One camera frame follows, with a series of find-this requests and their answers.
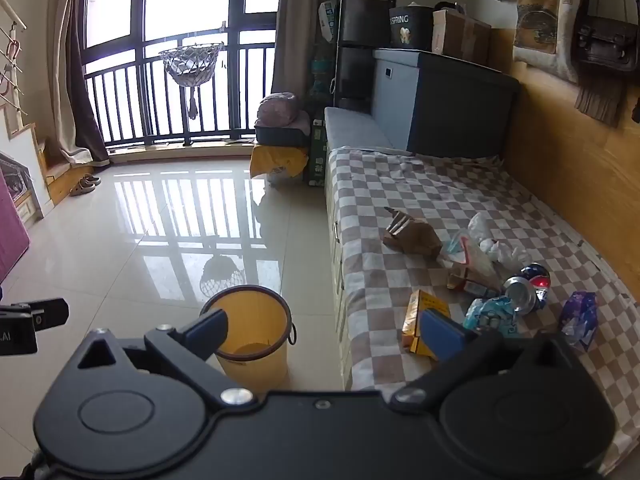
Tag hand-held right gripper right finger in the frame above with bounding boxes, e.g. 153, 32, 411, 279
390, 308, 576, 413

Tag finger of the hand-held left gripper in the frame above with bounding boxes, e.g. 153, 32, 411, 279
0, 298, 69, 334

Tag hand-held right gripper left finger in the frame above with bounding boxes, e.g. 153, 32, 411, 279
75, 308, 256, 413

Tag yellow cardboard box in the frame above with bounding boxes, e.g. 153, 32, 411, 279
402, 289, 452, 362

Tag yellow trash bin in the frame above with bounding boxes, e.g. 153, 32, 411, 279
199, 284, 297, 395

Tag small red brown carton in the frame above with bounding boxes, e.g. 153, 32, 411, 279
447, 267, 501, 299

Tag brown cardboard piece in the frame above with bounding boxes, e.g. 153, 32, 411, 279
383, 206, 444, 260

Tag light blue wrapper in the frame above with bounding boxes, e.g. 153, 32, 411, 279
462, 296, 519, 337

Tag clear plastic zip bag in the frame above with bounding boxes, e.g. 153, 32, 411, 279
440, 230, 502, 287

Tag pink board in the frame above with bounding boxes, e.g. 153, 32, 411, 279
0, 165, 31, 284

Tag crushed blue red can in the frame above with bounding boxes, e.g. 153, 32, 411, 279
502, 262, 551, 314

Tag white bed drawer cabinet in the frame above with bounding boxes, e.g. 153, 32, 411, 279
324, 195, 354, 392

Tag wooden steps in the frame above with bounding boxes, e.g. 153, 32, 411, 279
35, 137, 94, 206

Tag purple floral packet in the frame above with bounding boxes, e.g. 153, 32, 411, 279
558, 291, 599, 352

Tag checkered blanket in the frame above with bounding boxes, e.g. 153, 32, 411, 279
325, 146, 640, 476

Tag yellow cloth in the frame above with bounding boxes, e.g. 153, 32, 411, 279
249, 143, 310, 179

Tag dark brown curtain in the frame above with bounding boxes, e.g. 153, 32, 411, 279
67, 7, 110, 164

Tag green box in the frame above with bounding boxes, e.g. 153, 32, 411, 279
304, 119, 329, 187

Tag dark basket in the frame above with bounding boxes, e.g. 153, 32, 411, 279
253, 119, 312, 147

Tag black window railing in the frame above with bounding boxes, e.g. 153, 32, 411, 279
82, 30, 279, 149

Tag grey cushion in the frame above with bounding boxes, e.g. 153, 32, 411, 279
324, 106, 397, 152

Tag dark grey storage box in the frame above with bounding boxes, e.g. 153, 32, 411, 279
372, 48, 521, 159

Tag pink bundle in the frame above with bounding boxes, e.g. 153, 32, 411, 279
257, 92, 302, 129

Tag beige curtain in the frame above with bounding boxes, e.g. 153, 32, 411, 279
46, 0, 97, 167

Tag hanging net basket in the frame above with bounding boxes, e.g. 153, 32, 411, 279
158, 42, 225, 120

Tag brown cardboard box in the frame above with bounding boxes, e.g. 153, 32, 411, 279
432, 8, 492, 65

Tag black round box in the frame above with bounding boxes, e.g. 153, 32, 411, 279
389, 6, 435, 52

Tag black drawer shelf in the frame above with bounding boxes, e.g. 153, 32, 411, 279
335, 0, 399, 112

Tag grey brown curtain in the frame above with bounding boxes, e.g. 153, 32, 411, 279
271, 0, 344, 97

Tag brown leather fringed bag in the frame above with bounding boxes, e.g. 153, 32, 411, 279
572, 0, 640, 127

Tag printed canvas tote bag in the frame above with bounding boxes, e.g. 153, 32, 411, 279
512, 0, 596, 84

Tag white blue plastic bag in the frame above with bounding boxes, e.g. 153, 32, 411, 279
318, 0, 341, 42

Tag wall hook rack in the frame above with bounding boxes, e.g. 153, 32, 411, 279
0, 0, 29, 117

